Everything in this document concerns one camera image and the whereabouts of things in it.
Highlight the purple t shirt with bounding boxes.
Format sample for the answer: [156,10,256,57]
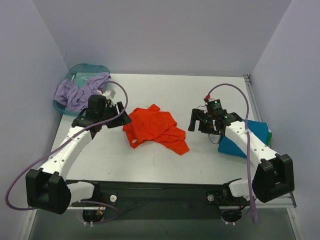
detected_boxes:
[53,72,111,116]

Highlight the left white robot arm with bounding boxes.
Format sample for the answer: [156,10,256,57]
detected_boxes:
[25,95,132,215]

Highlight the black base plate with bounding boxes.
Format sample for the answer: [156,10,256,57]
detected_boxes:
[72,181,250,223]

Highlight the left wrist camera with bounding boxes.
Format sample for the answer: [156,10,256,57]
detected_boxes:
[96,89,116,101]

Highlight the aluminium mounting rail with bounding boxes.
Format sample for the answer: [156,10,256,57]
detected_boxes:
[26,185,297,210]

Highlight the orange t shirt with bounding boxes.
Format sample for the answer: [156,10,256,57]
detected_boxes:
[122,104,190,155]

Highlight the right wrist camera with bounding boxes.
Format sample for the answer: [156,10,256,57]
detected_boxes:
[204,98,223,115]

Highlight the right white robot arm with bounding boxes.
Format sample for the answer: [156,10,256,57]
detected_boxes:
[188,108,295,204]

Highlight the folded blue t shirt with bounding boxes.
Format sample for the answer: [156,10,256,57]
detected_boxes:
[218,120,269,158]

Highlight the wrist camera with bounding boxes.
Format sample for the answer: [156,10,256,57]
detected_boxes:
[204,98,223,115]
[96,89,116,101]

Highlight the folded green t shirt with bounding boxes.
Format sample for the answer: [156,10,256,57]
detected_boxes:
[266,129,273,147]

